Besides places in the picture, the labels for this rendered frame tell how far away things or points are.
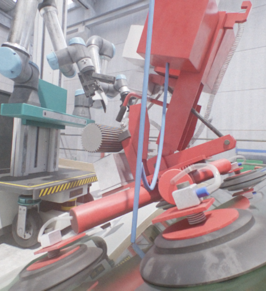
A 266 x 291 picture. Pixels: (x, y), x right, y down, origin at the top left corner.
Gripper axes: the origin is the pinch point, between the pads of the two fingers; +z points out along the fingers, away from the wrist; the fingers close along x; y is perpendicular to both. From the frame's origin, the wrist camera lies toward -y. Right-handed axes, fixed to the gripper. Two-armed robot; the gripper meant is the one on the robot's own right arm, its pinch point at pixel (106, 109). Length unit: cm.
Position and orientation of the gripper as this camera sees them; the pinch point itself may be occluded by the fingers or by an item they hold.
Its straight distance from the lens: 98.4
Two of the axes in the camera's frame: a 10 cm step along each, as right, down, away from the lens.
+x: 1.7, -0.8, -9.8
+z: 3.7, 9.3, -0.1
